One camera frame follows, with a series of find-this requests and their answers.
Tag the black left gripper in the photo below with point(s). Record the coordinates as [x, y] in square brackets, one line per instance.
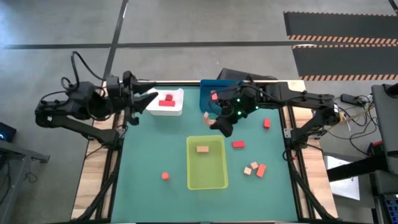
[119, 99]

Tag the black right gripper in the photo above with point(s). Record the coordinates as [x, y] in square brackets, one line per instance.
[241, 105]

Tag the small red block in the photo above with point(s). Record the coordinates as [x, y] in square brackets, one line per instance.
[168, 97]
[214, 96]

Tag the long red block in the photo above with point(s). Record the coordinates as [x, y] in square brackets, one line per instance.
[167, 103]

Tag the long tan wooden block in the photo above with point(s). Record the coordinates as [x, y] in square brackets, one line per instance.
[202, 149]

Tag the tan wooden cube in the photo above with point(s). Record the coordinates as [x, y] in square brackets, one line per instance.
[254, 165]
[247, 170]

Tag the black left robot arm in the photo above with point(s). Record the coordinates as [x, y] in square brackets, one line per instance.
[81, 129]

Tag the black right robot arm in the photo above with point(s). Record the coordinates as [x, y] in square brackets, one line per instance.
[311, 101]

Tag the blue plastic bin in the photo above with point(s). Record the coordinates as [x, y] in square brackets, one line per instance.
[206, 93]

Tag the white plastic bin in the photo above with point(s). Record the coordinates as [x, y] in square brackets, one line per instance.
[177, 110]

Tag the flat red block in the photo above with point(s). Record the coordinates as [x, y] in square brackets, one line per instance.
[267, 123]
[238, 144]

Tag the black box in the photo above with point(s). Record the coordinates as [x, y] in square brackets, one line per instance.
[233, 74]

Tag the translucent yellow plastic bin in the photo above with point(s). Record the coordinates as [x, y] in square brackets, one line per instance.
[206, 171]

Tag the orange-red long block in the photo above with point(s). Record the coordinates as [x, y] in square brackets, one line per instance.
[261, 170]

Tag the red cylinder block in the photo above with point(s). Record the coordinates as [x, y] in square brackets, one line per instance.
[165, 176]

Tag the black power strip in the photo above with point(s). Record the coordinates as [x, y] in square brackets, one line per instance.
[353, 99]

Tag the grey metal table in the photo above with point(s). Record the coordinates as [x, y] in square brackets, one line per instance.
[18, 152]

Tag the black hazard-striped floor mat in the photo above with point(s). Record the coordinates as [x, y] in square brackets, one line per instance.
[345, 60]
[339, 26]

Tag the white paper sheet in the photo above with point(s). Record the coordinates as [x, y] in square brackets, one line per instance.
[342, 183]

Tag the black computer with blue lights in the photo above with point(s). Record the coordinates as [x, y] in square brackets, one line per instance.
[6, 132]

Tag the black table frame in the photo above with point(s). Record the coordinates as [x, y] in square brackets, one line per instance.
[174, 82]

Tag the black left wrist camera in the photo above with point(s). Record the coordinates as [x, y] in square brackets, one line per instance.
[113, 85]

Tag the silver metal bracket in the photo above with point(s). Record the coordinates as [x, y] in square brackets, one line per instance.
[287, 133]

